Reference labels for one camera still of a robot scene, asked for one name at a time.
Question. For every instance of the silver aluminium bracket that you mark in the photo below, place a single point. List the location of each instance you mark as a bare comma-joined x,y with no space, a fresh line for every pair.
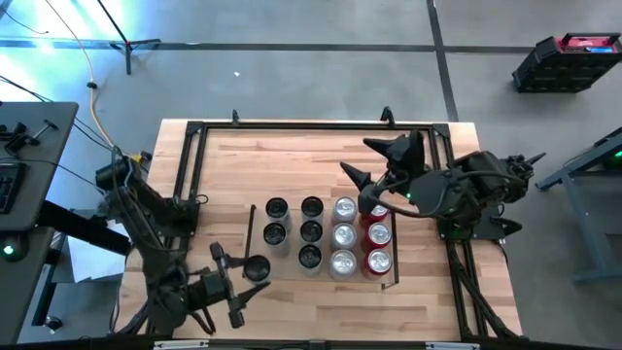
180,345
452,346

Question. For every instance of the white paper sheet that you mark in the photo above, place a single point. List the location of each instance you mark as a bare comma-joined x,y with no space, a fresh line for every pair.
92,257

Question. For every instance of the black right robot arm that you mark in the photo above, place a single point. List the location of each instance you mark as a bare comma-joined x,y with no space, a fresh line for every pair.
486,180

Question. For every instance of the black caster wheel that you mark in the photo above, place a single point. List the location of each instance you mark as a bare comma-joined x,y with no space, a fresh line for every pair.
52,323

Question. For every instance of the black metal table frame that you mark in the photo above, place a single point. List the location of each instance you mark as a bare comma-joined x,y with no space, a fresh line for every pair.
291,125

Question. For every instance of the black keyboard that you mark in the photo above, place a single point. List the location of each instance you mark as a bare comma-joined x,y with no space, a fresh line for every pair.
7,187

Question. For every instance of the black frame clamp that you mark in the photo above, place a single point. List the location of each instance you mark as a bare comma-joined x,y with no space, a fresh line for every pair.
387,116
235,118

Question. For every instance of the black toolbox with red lid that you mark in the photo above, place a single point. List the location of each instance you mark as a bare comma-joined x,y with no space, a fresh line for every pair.
559,73

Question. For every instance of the black clamp tools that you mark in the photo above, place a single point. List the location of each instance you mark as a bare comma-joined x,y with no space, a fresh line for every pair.
22,138

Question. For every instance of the black desk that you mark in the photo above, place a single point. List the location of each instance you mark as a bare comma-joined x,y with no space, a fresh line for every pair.
44,160
19,291

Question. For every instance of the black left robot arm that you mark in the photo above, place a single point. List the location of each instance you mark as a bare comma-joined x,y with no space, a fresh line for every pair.
141,209

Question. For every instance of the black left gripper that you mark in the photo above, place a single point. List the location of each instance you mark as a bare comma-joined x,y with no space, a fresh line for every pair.
216,287

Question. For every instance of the black device with green light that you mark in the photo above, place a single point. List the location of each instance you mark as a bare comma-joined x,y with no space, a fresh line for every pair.
616,158

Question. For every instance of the wooden shelf with black legs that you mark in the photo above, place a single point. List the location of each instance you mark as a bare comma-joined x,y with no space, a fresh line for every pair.
291,274

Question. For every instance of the black diagonal desk beam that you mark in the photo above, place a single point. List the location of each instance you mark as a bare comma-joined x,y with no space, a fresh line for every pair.
82,228

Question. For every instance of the red Coca-Cola Zero can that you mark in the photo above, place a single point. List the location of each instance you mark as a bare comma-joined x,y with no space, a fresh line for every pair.
379,263
380,214
378,236

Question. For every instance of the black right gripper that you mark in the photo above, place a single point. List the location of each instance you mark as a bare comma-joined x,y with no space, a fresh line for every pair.
405,155

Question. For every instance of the grey metal table frame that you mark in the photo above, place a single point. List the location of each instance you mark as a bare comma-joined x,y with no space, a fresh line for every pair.
576,214

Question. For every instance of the black computer mouse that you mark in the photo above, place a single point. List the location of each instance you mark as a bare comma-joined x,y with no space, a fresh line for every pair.
12,250

